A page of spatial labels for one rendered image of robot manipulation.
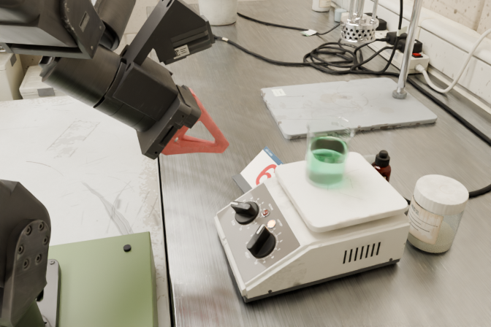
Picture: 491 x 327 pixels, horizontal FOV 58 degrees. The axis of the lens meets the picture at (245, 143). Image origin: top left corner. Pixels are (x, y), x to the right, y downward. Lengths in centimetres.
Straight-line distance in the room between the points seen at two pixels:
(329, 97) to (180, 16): 55
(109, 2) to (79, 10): 9
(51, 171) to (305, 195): 42
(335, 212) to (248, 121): 38
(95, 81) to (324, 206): 27
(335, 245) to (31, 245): 30
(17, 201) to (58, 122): 57
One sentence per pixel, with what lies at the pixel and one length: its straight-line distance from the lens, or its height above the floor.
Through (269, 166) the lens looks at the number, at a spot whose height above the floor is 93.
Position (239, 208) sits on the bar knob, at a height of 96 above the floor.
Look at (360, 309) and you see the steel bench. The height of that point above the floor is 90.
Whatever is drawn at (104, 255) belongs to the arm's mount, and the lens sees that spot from 50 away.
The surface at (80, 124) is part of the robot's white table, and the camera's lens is 87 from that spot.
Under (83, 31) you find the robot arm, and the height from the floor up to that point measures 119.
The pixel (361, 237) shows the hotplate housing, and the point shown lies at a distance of 50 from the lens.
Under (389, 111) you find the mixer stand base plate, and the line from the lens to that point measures 89.
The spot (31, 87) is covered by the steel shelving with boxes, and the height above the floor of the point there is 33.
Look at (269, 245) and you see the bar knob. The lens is 49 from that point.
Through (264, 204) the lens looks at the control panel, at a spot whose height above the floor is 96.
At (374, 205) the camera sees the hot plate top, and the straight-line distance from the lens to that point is 51.
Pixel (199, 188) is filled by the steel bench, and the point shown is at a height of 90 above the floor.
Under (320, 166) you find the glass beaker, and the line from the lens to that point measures 50.
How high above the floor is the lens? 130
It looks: 32 degrees down
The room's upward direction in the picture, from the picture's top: straight up
